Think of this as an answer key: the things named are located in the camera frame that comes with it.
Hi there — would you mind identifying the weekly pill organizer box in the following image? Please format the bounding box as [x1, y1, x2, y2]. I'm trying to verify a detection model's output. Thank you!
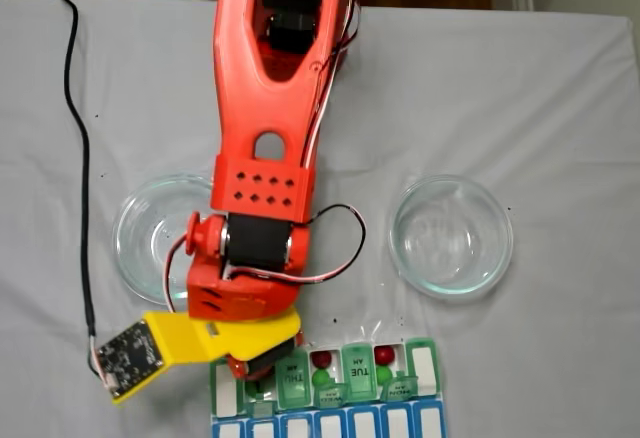
[207, 336, 449, 438]

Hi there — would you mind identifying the clear glass bowl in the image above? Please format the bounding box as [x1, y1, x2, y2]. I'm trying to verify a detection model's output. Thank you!
[110, 173, 217, 305]
[388, 173, 515, 302]

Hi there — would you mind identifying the white tablecloth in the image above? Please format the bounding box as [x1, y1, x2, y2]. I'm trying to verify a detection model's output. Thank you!
[0, 0, 640, 438]

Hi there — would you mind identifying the white red servo wire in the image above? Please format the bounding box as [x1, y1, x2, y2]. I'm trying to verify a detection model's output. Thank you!
[164, 236, 190, 315]
[219, 203, 368, 285]

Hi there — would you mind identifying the camera board on yellow mount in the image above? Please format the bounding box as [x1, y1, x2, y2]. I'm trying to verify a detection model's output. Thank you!
[94, 310, 201, 406]

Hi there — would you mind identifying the black camera cable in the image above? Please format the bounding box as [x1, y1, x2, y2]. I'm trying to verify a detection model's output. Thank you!
[52, 0, 99, 344]

